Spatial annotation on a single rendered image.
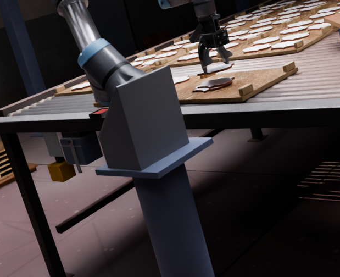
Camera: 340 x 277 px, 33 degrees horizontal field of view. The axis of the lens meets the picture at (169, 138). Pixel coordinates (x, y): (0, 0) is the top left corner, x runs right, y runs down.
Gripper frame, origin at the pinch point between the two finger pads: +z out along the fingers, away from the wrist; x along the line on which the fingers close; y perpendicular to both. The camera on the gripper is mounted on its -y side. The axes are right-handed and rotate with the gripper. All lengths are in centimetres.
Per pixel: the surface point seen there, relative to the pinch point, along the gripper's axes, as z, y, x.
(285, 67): 4.8, 19.7, 15.6
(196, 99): 6.9, 4.5, -15.3
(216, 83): 4.8, 1.5, -2.6
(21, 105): 7, -120, -35
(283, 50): 6, -12, 48
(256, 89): 6.6, 23.5, -3.3
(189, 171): 100, -163, 84
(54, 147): 22, -72, -43
